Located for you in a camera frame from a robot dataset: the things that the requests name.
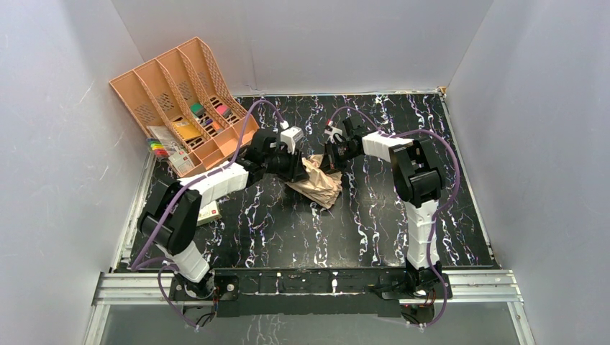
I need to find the beige folding umbrella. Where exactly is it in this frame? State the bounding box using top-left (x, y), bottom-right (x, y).
top-left (286, 155), bottom-right (342, 209)

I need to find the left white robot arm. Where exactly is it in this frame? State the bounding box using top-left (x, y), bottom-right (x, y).
top-left (137, 126), bottom-right (309, 284)

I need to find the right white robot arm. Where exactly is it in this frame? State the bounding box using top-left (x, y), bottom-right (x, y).
top-left (320, 117), bottom-right (445, 292)

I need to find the pink eraser block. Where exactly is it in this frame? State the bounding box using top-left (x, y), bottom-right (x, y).
top-left (215, 104), bottom-right (232, 119)

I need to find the small white green box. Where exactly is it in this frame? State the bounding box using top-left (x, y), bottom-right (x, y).
top-left (196, 201), bottom-right (222, 226)

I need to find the yellow notepad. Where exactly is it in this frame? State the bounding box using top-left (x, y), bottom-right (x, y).
top-left (172, 120), bottom-right (201, 141)

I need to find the green eraser block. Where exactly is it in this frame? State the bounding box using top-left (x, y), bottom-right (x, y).
top-left (190, 103), bottom-right (206, 118)

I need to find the orange plastic file organizer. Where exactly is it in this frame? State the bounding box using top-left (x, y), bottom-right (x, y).
top-left (109, 37), bottom-right (259, 178)

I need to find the white paper card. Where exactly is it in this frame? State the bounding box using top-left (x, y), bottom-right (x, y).
top-left (147, 126), bottom-right (178, 146)

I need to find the colourful marker set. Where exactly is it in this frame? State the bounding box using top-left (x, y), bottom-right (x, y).
top-left (146, 138), bottom-right (170, 160)

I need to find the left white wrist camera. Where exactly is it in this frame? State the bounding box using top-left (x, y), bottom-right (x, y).
top-left (279, 120), bottom-right (304, 154)

